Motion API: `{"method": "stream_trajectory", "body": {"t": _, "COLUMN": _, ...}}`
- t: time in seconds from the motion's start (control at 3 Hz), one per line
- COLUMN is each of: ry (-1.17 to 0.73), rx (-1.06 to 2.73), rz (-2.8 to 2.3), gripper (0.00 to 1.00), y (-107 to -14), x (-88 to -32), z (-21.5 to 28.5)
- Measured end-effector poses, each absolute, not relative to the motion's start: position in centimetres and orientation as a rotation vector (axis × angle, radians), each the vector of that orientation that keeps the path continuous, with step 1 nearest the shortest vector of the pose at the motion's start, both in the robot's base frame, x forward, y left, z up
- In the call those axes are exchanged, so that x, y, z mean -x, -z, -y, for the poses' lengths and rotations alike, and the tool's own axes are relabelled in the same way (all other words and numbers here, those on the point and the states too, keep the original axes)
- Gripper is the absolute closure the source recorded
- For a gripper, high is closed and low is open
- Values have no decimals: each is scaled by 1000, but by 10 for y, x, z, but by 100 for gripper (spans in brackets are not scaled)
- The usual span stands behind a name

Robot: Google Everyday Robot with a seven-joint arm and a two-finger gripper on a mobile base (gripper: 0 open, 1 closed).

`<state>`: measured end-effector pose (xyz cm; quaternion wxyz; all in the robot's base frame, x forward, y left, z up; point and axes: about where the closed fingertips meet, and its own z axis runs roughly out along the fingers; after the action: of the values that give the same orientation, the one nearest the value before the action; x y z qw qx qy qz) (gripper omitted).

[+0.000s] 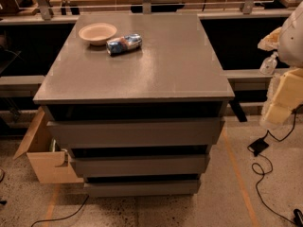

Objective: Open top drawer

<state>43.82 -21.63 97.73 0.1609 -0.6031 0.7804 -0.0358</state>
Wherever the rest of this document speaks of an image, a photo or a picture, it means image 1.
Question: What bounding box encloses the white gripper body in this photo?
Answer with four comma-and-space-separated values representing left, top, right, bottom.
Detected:
259, 68, 303, 129

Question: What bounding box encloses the grey top drawer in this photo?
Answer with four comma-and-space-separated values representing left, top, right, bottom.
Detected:
47, 117, 224, 148

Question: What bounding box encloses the grey drawer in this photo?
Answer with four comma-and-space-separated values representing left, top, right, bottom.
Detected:
84, 180, 201, 197
71, 154, 210, 178
47, 117, 224, 148

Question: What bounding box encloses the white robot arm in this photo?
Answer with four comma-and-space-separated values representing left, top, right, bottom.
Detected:
258, 2, 303, 130

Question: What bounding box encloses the grey middle drawer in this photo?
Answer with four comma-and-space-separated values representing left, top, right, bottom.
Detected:
71, 154, 210, 178

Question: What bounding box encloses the grey drawer cabinet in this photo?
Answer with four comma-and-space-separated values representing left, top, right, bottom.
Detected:
34, 14, 234, 184

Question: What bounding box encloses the grey bottom drawer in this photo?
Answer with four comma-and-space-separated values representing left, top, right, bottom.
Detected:
84, 180, 201, 197

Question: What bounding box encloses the black power adapter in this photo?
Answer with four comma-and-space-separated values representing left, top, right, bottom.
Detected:
248, 138, 269, 157

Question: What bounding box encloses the crushed blue soda can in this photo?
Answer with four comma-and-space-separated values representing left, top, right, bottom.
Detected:
106, 33, 142, 56

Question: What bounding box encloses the beige paper bowl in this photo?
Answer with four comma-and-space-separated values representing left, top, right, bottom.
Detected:
79, 23, 117, 46

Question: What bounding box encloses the brown cardboard box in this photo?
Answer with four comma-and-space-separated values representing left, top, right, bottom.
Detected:
13, 108, 83, 183

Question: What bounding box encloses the grey metal shelf rail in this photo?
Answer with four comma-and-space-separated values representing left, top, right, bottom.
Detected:
223, 69, 273, 91

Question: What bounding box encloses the black floor cable left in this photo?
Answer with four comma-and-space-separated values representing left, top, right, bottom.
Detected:
30, 195, 90, 227

